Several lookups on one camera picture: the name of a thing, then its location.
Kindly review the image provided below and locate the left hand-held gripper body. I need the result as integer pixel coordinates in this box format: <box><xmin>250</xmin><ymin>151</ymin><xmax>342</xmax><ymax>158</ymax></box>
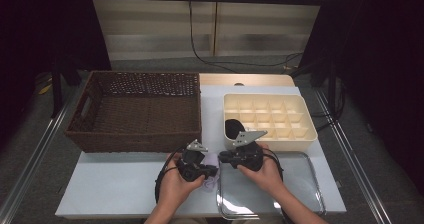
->
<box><xmin>175</xmin><ymin>138</ymin><xmax>210</xmax><ymax>183</ymax></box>

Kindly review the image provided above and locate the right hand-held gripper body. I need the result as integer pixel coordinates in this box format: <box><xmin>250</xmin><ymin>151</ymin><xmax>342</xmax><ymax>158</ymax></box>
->
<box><xmin>232</xmin><ymin>129</ymin><xmax>269</xmax><ymax>172</ymax></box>

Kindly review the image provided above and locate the black sock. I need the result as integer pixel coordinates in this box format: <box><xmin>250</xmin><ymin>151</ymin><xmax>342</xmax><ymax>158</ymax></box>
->
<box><xmin>224</xmin><ymin>118</ymin><xmax>247</xmax><ymax>141</ymax></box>

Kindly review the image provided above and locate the brown woven basket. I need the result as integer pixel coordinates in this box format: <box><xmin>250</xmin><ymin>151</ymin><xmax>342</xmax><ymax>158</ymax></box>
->
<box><xmin>64</xmin><ymin>69</ymin><xmax>203</xmax><ymax>154</ymax></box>

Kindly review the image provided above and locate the cream divided storage box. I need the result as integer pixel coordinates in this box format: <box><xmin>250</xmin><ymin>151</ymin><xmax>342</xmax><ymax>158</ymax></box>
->
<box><xmin>222</xmin><ymin>92</ymin><xmax>319</xmax><ymax>153</ymax></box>

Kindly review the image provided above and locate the clear plastic lid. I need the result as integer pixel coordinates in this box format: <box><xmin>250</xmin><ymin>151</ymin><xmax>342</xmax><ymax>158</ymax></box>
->
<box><xmin>215</xmin><ymin>150</ymin><xmax>327</xmax><ymax>221</ymax></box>

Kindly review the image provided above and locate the person's left hand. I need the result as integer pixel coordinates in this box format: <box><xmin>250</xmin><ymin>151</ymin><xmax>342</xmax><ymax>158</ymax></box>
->
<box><xmin>157</xmin><ymin>152</ymin><xmax>206</xmax><ymax>216</ymax></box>

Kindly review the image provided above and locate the person's right hand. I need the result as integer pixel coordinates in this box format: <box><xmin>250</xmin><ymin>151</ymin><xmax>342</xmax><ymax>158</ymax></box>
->
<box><xmin>236</xmin><ymin>142</ymin><xmax>284</xmax><ymax>202</ymax></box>

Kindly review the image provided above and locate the white table cover sheet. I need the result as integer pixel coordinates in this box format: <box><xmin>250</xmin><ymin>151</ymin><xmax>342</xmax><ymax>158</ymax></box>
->
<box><xmin>54</xmin><ymin>85</ymin><xmax>348</xmax><ymax>218</ymax></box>

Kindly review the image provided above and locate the black metal stand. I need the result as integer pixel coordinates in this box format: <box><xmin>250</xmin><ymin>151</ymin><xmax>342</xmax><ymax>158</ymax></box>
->
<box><xmin>289</xmin><ymin>58</ymin><xmax>338</xmax><ymax>115</ymax></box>
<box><xmin>49</xmin><ymin>55</ymin><xmax>84</xmax><ymax>118</ymax></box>

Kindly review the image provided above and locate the small yellow object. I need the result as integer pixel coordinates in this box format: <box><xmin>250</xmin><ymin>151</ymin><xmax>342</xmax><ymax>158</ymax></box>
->
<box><xmin>38</xmin><ymin>83</ymin><xmax>53</xmax><ymax>96</ymax></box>

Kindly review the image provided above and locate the dark curtain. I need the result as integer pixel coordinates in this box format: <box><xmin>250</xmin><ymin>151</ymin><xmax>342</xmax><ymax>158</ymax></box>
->
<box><xmin>298</xmin><ymin>0</ymin><xmax>424</xmax><ymax>198</ymax></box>
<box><xmin>0</xmin><ymin>0</ymin><xmax>113</xmax><ymax>152</ymax></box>

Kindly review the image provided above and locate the right hand-held gripper cable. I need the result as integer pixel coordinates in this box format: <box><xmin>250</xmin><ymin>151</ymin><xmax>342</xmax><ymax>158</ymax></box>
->
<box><xmin>263</xmin><ymin>148</ymin><xmax>294</xmax><ymax>224</ymax></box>

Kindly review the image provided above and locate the hand-held gripper cable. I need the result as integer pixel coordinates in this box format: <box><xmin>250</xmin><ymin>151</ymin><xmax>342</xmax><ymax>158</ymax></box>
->
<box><xmin>154</xmin><ymin>146</ymin><xmax>186</xmax><ymax>205</ymax></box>
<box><xmin>263</xmin><ymin>148</ymin><xmax>294</xmax><ymax>224</ymax></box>

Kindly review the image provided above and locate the left hand-held gripper cable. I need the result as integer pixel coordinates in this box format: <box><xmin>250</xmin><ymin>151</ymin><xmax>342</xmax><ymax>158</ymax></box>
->
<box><xmin>154</xmin><ymin>146</ymin><xmax>186</xmax><ymax>205</ymax></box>

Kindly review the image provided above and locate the metal rail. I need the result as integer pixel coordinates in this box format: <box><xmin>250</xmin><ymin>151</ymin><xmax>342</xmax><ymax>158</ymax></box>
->
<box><xmin>313</xmin><ymin>88</ymin><xmax>393</xmax><ymax>224</ymax></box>
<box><xmin>0</xmin><ymin>83</ymin><xmax>86</xmax><ymax>224</ymax></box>

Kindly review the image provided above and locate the black wall cable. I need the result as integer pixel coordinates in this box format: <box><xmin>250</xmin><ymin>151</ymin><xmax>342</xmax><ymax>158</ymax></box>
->
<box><xmin>188</xmin><ymin>0</ymin><xmax>305</xmax><ymax>74</ymax></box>

